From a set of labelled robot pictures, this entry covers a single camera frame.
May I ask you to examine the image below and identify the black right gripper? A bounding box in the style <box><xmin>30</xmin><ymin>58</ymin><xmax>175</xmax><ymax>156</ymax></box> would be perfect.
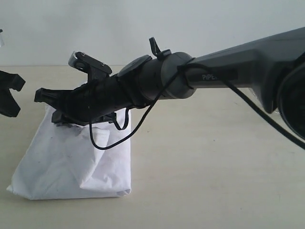
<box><xmin>34</xmin><ymin>59</ymin><xmax>132</xmax><ymax>126</ymax></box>

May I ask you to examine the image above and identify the white t-shirt red lettering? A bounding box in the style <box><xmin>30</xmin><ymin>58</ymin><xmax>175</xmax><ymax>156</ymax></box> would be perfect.
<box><xmin>7</xmin><ymin>106</ymin><xmax>132</xmax><ymax>200</ymax></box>

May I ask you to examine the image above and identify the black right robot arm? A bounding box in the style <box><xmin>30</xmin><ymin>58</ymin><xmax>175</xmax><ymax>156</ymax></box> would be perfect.
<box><xmin>34</xmin><ymin>28</ymin><xmax>305</xmax><ymax>138</ymax></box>

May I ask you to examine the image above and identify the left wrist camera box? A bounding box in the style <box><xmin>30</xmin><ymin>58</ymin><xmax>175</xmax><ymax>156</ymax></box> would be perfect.
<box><xmin>0</xmin><ymin>29</ymin><xmax>4</xmax><ymax>47</ymax></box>

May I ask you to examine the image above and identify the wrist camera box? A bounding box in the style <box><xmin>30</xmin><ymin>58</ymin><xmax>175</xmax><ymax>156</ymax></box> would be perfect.
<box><xmin>68</xmin><ymin>52</ymin><xmax>97</xmax><ymax>73</ymax></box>
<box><xmin>0</xmin><ymin>29</ymin><xmax>4</xmax><ymax>47</ymax></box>

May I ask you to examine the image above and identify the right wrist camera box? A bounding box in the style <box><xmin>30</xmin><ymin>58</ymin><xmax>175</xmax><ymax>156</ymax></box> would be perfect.
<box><xmin>68</xmin><ymin>52</ymin><xmax>97</xmax><ymax>73</ymax></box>

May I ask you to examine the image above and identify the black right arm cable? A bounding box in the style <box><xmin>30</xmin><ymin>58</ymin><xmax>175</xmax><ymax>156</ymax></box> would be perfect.
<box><xmin>87</xmin><ymin>37</ymin><xmax>305</xmax><ymax>151</ymax></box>

